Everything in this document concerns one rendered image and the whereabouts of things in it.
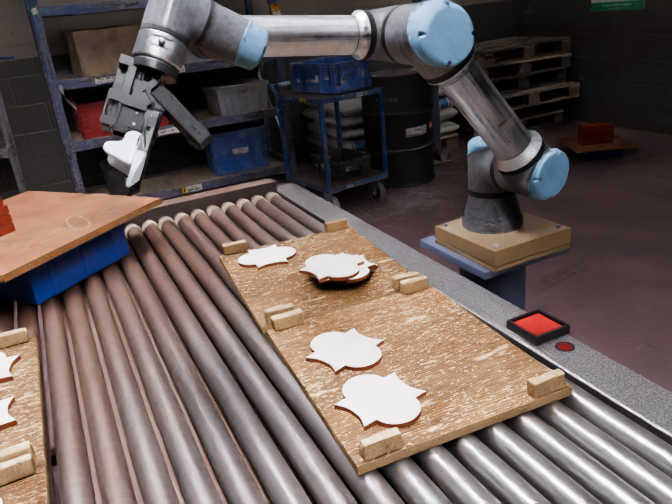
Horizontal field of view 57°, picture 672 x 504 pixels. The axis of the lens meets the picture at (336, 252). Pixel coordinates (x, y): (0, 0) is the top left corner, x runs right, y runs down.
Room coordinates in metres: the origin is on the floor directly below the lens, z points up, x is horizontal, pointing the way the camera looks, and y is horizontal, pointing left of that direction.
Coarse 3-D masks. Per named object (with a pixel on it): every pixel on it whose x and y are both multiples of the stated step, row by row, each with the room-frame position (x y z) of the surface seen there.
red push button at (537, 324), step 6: (528, 318) 0.98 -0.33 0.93; (534, 318) 0.97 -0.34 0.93; (540, 318) 0.97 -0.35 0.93; (546, 318) 0.97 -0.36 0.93; (522, 324) 0.96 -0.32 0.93; (528, 324) 0.95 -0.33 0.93; (534, 324) 0.95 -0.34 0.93; (540, 324) 0.95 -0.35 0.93; (546, 324) 0.95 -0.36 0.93; (552, 324) 0.95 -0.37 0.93; (558, 324) 0.94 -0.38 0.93; (528, 330) 0.94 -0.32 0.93; (534, 330) 0.93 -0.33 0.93; (540, 330) 0.93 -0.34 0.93; (546, 330) 0.93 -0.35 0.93
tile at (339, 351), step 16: (320, 336) 0.96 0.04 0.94; (336, 336) 0.95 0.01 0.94; (352, 336) 0.95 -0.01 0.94; (320, 352) 0.91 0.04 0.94; (336, 352) 0.90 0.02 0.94; (352, 352) 0.90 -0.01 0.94; (368, 352) 0.89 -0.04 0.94; (336, 368) 0.85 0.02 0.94; (352, 368) 0.85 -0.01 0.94; (368, 368) 0.85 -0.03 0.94
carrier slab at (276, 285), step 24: (288, 240) 1.47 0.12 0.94; (312, 240) 1.45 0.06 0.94; (336, 240) 1.44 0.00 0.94; (360, 240) 1.42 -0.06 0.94; (288, 264) 1.32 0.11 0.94; (384, 264) 1.26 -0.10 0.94; (240, 288) 1.21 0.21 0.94; (264, 288) 1.20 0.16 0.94; (288, 288) 1.19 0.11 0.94; (312, 288) 1.18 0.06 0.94; (336, 288) 1.16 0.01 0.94; (360, 288) 1.15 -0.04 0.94; (384, 288) 1.14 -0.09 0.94; (312, 312) 1.07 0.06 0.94
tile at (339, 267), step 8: (320, 256) 1.24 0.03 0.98; (328, 256) 1.24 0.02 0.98; (336, 256) 1.23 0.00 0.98; (344, 256) 1.23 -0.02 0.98; (312, 264) 1.20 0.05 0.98; (320, 264) 1.20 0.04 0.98; (328, 264) 1.19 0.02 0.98; (336, 264) 1.19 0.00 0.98; (344, 264) 1.19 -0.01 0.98; (352, 264) 1.18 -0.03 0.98; (360, 264) 1.19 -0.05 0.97; (304, 272) 1.18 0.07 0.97; (312, 272) 1.16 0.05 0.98; (320, 272) 1.16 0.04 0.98; (328, 272) 1.15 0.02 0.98; (336, 272) 1.15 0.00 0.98; (344, 272) 1.15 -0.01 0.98; (352, 272) 1.14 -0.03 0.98; (320, 280) 1.13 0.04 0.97; (336, 280) 1.13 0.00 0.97
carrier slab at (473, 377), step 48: (432, 288) 1.12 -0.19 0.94; (288, 336) 0.99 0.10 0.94; (384, 336) 0.95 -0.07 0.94; (432, 336) 0.94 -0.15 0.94; (480, 336) 0.92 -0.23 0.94; (336, 384) 0.82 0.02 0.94; (432, 384) 0.80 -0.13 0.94; (480, 384) 0.78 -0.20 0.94; (336, 432) 0.71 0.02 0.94; (432, 432) 0.69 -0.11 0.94
